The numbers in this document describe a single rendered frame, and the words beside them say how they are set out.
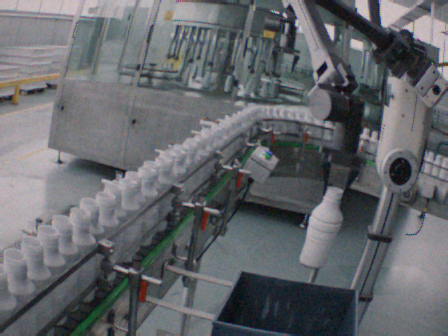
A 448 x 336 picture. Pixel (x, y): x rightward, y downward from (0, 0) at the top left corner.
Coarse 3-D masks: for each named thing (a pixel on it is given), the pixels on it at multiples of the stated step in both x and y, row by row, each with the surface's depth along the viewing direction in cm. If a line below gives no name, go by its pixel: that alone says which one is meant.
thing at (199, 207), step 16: (272, 128) 256; (240, 144) 214; (256, 144) 212; (240, 176) 170; (176, 192) 126; (176, 208) 128; (192, 208) 127; (208, 208) 127; (224, 224) 174; (192, 240) 128; (176, 256) 132; (192, 256) 129; (112, 272) 84; (128, 272) 82; (144, 288) 83; (112, 320) 89
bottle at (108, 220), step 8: (104, 192) 94; (96, 200) 92; (104, 200) 91; (112, 200) 92; (104, 208) 91; (112, 208) 92; (104, 216) 91; (112, 216) 92; (104, 224) 91; (112, 224) 92; (104, 232) 91; (112, 232) 92; (104, 256) 92; (112, 256) 93
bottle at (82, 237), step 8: (72, 208) 81; (80, 208) 82; (72, 216) 80; (80, 216) 79; (88, 216) 80; (72, 224) 80; (80, 224) 80; (88, 224) 81; (80, 232) 80; (88, 232) 81; (80, 240) 80; (88, 240) 81; (80, 248) 79; (88, 248) 80; (80, 256) 80; (88, 264) 81; (80, 272) 81; (88, 272) 81; (80, 280) 81; (88, 280) 82; (80, 288) 81; (88, 296) 82
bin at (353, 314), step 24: (240, 288) 129; (264, 288) 128; (288, 288) 127; (312, 288) 126; (336, 288) 124; (192, 312) 105; (240, 312) 130; (264, 312) 129; (288, 312) 128; (312, 312) 127; (336, 312) 126
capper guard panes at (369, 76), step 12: (360, 36) 620; (360, 48) 623; (360, 60) 627; (372, 60) 623; (360, 72) 630; (372, 72) 626; (384, 72) 622; (360, 84) 633; (372, 84) 629; (360, 96) 636; (372, 96) 633; (372, 108) 636; (384, 108) 632; (372, 120) 639
